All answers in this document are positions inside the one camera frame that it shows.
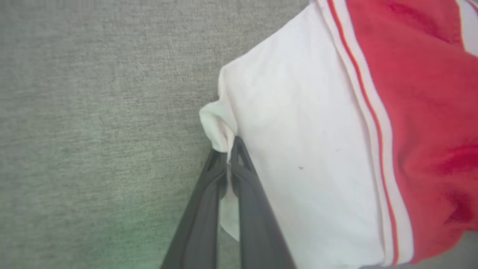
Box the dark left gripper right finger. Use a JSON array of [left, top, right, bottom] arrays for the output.
[[229, 136, 297, 269]]

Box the grey fabric sofa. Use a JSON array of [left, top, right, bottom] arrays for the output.
[[0, 0, 478, 269]]

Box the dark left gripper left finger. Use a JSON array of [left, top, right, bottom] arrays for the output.
[[161, 149, 228, 269]]

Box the red and white jersey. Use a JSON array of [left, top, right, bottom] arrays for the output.
[[199, 0, 478, 269]]

